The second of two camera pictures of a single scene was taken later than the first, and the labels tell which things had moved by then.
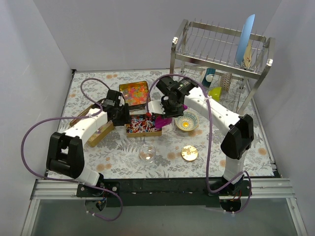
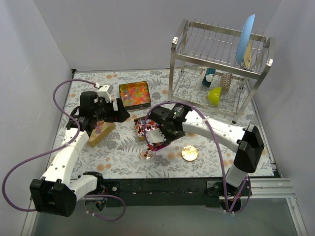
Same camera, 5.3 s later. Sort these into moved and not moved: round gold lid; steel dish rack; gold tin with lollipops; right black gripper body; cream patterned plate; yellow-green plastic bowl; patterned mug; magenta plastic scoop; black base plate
Moved: right black gripper body; magenta plastic scoop; gold tin with lollipops
Not moved: cream patterned plate; black base plate; patterned mug; steel dish rack; round gold lid; yellow-green plastic bowl
